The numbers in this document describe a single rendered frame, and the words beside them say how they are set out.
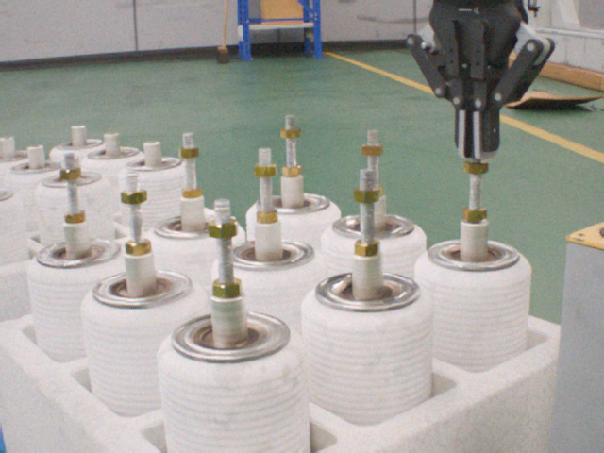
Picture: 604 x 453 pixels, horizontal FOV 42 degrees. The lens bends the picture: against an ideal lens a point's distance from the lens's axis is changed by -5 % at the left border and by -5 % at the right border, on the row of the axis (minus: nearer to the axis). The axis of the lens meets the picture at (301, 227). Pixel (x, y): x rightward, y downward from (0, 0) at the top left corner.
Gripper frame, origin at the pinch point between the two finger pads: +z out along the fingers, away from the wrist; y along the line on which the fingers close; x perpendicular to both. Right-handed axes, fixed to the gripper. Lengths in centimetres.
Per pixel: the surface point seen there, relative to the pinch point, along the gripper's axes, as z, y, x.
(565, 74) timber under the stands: 31, -184, 343
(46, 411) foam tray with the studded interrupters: 19.4, -17.8, -30.3
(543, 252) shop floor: 35, -36, 73
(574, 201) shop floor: 35, -51, 111
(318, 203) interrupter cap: 9.7, -21.3, 2.8
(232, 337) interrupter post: 9.5, -0.7, -24.2
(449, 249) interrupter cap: 9.9, -2.3, -0.4
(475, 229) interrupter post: 7.5, 0.6, -0.9
